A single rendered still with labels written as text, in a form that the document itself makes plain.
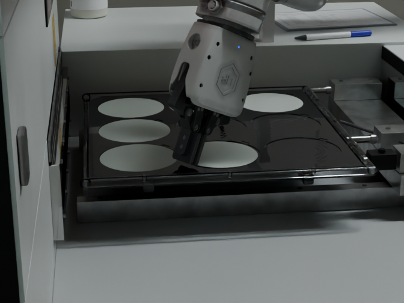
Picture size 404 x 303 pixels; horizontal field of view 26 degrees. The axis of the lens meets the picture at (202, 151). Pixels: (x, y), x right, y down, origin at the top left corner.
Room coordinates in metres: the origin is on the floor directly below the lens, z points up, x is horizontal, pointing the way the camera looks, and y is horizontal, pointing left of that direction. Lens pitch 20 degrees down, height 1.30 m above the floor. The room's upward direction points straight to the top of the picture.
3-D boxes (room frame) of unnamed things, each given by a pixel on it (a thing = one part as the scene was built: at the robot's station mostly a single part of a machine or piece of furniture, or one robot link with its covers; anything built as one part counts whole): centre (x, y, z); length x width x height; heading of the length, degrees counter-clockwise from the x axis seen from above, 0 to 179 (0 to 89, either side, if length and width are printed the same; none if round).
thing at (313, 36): (1.45, -0.22, 0.97); 0.14 x 0.01 x 0.01; 107
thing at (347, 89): (1.39, -0.25, 0.89); 0.08 x 0.03 x 0.03; 97
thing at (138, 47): (1.57, -0.06, 0.89); 0.62 x 0.35 x 0.14; 97
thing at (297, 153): (1.18, -0.01, 0.90); 0.34 x 0.34 x 0.01; 7
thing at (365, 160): (1.20, -0.19, 0.90); 0.38 x 0.01 x 0.01; 7
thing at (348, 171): (1.00, -0.04, 0.90); 0.37 x 0.01 x 0.01; 97
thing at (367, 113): (1.23, -0.27, 0.87); 0.36 x 0.08 x 0.03; 7
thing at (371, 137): (1.14, -0.22, 0.89); 0.05 x 0.01 x 0.01; 97
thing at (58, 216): (1.14, 0.19, 0.89); 0.44 x 0.02 x 0.10; 7
